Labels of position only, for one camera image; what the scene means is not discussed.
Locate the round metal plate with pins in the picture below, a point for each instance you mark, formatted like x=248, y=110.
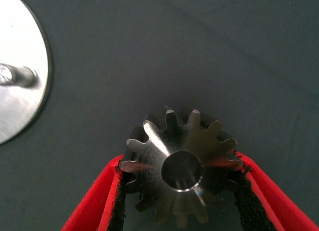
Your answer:
x=20, y=41

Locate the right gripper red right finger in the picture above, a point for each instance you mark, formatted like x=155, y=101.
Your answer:
x=269, y=206

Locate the large steel gear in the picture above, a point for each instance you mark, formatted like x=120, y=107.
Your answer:
x=154, y=153

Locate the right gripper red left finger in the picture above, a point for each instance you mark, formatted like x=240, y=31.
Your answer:
x=102, y=203

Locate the dark grey table cloth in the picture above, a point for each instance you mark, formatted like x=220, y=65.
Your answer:
x=174, y=54

